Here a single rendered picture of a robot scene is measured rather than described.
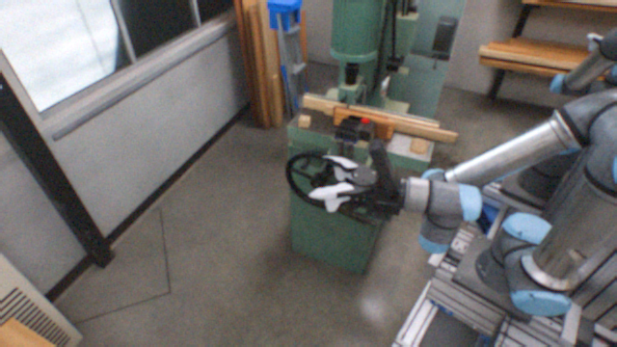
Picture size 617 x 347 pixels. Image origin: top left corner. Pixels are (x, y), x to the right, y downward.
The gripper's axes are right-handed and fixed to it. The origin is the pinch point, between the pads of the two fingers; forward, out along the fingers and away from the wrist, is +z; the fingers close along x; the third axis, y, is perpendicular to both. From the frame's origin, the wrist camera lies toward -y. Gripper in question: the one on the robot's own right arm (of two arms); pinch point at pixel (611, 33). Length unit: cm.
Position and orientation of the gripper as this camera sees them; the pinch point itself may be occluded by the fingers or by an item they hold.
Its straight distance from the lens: 198.0
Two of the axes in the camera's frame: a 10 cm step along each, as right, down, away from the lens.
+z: 4.1, -6.1, 6.8
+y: 1.2, 7.8, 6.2
